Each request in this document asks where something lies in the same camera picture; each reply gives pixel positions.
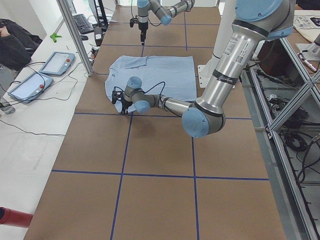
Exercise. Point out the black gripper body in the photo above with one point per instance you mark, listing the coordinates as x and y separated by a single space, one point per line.
142 27
126 104

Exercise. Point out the light blue t-shirt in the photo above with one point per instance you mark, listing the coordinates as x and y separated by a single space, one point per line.
171 76

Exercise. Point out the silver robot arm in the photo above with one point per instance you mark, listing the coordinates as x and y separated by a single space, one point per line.
252 21
163 13

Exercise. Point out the black keyboard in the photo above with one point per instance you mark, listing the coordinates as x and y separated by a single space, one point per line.
82 24

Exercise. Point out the far blue teach pendant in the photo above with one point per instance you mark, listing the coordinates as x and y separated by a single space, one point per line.
57 64

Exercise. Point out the blue teach pendant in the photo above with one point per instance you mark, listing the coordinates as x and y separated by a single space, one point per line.
57 64
31 88

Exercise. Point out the green plastic clamp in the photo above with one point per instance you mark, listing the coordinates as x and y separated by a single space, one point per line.
54 36

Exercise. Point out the near blue teach pendant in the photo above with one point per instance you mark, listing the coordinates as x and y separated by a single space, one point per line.
31 88

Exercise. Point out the person in black jacket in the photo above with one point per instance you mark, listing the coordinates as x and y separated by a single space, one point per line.
17 45

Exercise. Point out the red cylinder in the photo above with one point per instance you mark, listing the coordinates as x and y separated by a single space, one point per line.
15 218

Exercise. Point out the printed white cloth bag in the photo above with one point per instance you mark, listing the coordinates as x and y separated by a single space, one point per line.
307 23

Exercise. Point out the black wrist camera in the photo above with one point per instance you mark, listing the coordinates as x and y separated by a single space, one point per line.
134 20
117 95

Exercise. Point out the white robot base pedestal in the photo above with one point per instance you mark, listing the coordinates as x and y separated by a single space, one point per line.
225 31

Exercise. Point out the aluminium frame rack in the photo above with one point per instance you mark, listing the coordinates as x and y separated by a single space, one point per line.
282 87

